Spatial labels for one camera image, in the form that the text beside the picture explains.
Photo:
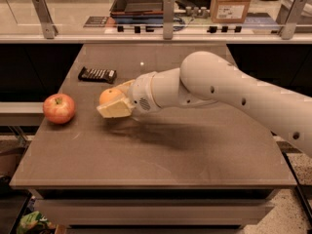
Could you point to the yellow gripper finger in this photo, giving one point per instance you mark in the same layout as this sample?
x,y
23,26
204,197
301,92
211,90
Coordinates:
x,y
124,87
116,107

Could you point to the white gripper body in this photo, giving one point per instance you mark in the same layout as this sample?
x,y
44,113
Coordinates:
x,y
140,94

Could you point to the left metal glass bracket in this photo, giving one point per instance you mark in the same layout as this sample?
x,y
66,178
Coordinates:
x,y
49,29

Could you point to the middle metal glass bracket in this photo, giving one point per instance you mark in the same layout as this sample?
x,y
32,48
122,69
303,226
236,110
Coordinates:
x,y
168,19

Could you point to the green snack bag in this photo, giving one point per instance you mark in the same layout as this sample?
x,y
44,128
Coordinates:
x,y
35,223

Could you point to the black chocolate bar wrapper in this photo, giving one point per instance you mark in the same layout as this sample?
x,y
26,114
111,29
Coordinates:
x,y
97,75

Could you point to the glass barrier panel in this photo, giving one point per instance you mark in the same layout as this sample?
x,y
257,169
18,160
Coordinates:
x,y
131,20

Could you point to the red apple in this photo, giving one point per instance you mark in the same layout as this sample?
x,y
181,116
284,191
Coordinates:
x,y
59,108

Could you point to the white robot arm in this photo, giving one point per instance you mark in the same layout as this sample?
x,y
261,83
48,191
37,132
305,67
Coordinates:
x,y
204,78

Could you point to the cardboard box with label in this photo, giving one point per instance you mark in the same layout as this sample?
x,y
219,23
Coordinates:
x,y
231,3

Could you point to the open dark tray bin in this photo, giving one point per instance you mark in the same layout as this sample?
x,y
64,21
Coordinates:
x,y
137,8

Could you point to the right metal glass bracket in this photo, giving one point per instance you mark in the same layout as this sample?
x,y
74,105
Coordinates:
x,y
288,20

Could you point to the table drawer front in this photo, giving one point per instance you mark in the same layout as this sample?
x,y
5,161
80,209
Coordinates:
x,y
154,212

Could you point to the orange fruit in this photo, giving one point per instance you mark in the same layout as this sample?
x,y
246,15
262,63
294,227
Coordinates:
x,y
110,95

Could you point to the metal glass bracket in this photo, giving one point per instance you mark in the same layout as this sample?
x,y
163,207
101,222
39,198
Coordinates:
x,y
288,20
49,29
168,19

